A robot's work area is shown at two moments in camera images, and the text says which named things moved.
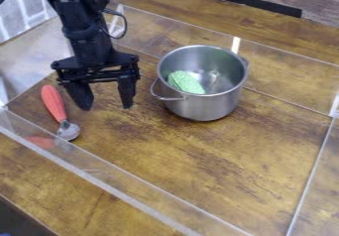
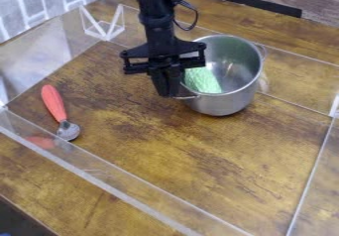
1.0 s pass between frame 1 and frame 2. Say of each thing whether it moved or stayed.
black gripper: moved
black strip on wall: stayed
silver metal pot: moved
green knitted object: moved
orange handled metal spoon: stayed
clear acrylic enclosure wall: stayed
